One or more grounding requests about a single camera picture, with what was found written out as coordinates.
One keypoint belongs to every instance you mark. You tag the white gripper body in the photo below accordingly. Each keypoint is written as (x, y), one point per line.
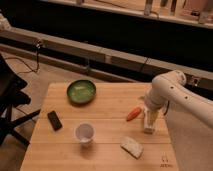
(151, 115)

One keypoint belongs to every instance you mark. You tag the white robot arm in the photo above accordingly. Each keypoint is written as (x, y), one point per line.
(170, 87)

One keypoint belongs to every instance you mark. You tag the white tube bottle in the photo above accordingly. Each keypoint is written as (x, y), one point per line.
(148, 127)

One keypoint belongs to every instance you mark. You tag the white folded cloth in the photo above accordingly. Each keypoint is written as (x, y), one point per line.
(132, 147)

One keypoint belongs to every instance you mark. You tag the green bowl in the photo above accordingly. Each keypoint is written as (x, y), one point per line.
(81, 92)

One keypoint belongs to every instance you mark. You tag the black rectangular block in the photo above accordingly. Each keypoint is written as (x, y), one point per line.
(54, 120)

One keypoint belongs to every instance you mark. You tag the metal clamp stand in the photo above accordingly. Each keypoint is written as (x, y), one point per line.
(38, 48)

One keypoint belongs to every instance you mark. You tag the black office chair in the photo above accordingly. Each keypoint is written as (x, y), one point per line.
(11, 96)

